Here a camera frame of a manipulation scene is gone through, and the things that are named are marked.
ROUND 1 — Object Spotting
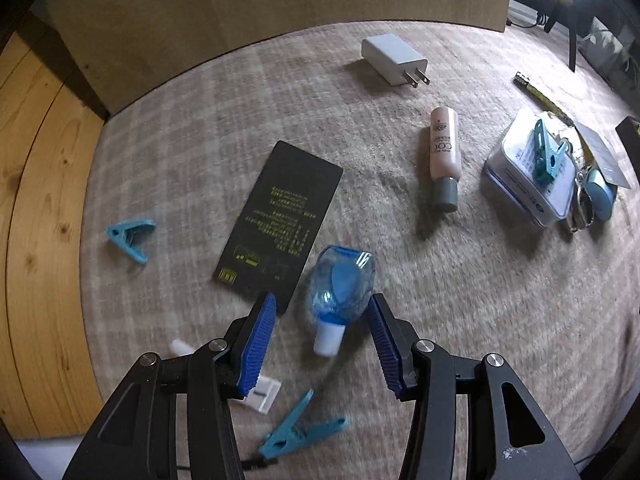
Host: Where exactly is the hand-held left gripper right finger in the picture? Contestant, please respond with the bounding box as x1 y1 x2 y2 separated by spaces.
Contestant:
367 292 581 480

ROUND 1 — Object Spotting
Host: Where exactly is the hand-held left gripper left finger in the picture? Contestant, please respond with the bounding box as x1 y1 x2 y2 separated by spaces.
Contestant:
62 292 277 480

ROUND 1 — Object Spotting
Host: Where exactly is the clear blue bottle white cap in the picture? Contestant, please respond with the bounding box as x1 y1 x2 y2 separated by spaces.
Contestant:
306 245 377 358

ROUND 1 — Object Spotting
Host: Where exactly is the blue clothespin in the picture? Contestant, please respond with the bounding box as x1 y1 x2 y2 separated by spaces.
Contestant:
531 118 571 184
258 388 347 461

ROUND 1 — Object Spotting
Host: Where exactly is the white tin box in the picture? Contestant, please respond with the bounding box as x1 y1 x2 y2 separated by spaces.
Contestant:
482 108 583 229

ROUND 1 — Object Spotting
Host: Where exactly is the small white tube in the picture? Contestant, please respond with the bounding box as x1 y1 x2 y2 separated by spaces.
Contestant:
167 338 282 415

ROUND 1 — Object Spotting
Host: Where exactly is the beige plaid blanket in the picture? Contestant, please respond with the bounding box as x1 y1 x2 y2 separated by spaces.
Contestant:
80 22 640 480

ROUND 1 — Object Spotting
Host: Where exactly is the black card with yellow print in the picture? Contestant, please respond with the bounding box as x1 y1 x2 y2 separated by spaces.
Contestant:
214 141 344 317

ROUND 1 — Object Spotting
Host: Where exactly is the small blue plastic clip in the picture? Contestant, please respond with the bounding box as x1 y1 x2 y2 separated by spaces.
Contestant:
106 218 157 264

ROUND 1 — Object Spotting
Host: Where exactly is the pink tube with grey cap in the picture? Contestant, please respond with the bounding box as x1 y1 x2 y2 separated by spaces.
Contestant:
429 107 462 212

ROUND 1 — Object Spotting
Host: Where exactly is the round blue tape measure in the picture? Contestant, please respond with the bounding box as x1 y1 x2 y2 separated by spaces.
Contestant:
585 167 617 222

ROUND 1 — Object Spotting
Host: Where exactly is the silver foil packet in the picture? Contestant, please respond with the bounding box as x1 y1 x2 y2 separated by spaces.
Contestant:
575 122 632 190

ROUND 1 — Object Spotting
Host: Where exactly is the white plug charger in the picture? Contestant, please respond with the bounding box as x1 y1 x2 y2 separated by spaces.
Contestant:
361 34 431 89

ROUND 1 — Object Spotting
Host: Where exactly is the yellow lighter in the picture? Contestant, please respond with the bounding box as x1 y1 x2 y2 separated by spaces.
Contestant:
514 72 575 126

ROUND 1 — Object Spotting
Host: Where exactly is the wooden board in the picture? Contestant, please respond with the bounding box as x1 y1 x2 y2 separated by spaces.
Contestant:
45 0 516 116

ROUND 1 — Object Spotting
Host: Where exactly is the black tripod leg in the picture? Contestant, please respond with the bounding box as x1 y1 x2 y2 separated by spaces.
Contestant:
542 0 581 73

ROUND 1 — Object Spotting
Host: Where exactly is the metal key ring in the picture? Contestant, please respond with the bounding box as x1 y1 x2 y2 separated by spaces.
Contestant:
570 180 596 233

